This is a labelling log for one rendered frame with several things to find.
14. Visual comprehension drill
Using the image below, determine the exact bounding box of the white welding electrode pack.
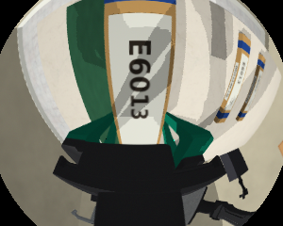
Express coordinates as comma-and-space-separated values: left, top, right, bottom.
214, 33, 251, 123
104, 0, 176, 144

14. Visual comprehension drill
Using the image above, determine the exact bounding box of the cream welding electrode pack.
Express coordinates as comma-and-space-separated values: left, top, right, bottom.
236, 54, 266, 121

